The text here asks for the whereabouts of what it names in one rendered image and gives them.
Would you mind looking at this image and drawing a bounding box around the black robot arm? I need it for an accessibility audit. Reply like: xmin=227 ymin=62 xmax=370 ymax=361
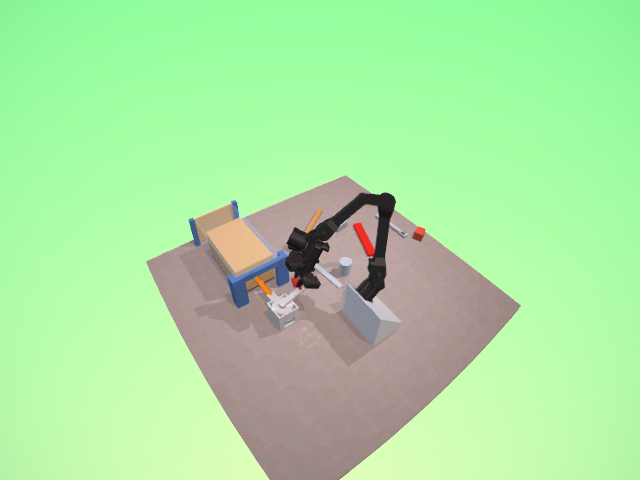
xmin=285 ymin=192 xmax=396 ymax=303

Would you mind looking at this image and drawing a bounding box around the black mallet with wooden handle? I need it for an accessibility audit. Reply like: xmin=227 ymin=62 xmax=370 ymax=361
xmin=288 ymin=209 xmax=323 ymax=252

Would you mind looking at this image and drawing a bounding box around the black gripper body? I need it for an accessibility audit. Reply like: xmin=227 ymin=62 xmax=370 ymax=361
xmin=288 ymin=250 xmax=321 ymax=289

